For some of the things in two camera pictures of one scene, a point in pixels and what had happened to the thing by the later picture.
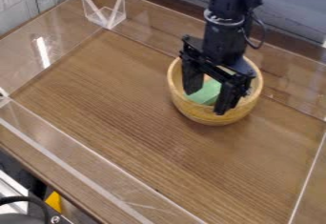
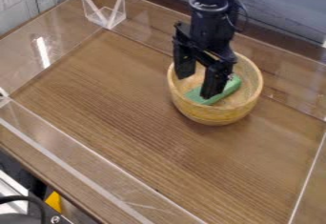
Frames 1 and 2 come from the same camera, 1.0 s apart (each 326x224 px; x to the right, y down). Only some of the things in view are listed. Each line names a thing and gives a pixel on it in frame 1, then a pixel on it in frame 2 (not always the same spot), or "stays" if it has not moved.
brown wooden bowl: (201, 113) stays
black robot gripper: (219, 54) -> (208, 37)
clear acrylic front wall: (112, 195) stays
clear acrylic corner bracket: (103, 15) stays
